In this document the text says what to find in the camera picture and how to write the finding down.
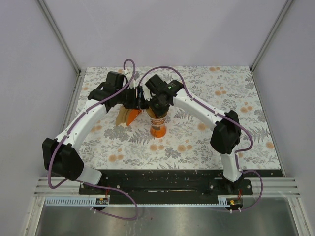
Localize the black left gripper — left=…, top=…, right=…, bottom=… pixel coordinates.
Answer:
left=116, top=86, right=149, bottom=110

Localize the brown paper coffee filter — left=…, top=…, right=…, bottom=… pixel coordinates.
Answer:
left=146, top=108, right=168, bottom=119

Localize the clear glass dripper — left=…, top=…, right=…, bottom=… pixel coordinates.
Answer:
left=150, top=116, right=170, bottom=126

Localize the orange coffee filter box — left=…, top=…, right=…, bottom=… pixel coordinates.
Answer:
left=115, top=106, right=142, bottom=126

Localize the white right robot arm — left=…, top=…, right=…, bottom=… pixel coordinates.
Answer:
left=145, top=75, right=242, bottom=195

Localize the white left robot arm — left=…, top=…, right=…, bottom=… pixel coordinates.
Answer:
left=42, top=69, right=145, bottom=194

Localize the orange glass carafe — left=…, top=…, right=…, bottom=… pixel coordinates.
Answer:
left=150, top=125, right=167, bottom=138

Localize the floral patterned tablecloth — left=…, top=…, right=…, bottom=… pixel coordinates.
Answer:
left=79, top=66, right=281, bottom=170

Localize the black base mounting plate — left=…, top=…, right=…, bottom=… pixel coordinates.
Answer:
left=48, top=169, right=284, bottom=205

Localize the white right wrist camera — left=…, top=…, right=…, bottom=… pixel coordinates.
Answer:
left=143, top=86, right=152, bottom=101

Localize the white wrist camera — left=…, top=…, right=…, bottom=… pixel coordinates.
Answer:
left=123, top=69, right=140, bottom=89
left=143, top=86, right=152, bottom=101

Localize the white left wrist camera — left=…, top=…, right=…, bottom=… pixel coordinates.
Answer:
left=123, top=69, right=140, bottom=89

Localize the light blue cable duct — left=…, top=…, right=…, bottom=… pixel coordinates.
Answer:
left=45, top=193, right=237, bottom=207

